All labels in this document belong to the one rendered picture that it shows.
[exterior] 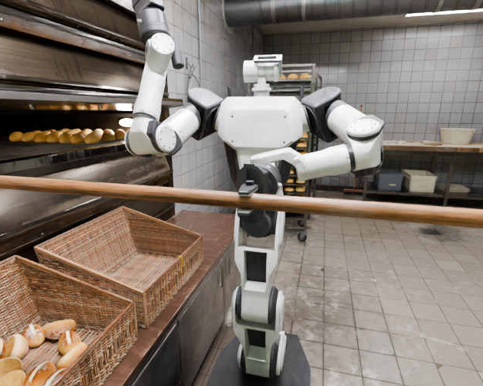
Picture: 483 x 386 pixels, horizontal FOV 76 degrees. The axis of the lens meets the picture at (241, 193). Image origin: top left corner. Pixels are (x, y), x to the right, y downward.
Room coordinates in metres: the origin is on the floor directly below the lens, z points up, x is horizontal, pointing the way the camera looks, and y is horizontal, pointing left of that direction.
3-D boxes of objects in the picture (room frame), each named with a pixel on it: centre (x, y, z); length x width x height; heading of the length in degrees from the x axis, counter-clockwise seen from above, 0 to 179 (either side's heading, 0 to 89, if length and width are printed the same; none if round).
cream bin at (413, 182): (4.53, -2.63, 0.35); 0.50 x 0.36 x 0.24; 167
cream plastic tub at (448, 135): (4.50, -3.07, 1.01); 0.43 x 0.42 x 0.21; 75
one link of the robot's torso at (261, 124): (1.13, -0.08, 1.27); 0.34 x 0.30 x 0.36; 81
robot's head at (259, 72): (1.07, -0.06, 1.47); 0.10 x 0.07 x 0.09; 81
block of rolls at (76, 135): (2.01, 1.04, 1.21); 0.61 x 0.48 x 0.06; 75
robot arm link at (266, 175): (0.66, -0.03, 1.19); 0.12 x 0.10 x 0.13; 166
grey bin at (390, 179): (4.64, -2.23, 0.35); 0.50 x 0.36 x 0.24; 165
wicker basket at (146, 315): (1.30, 0.50, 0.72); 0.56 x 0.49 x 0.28; 165
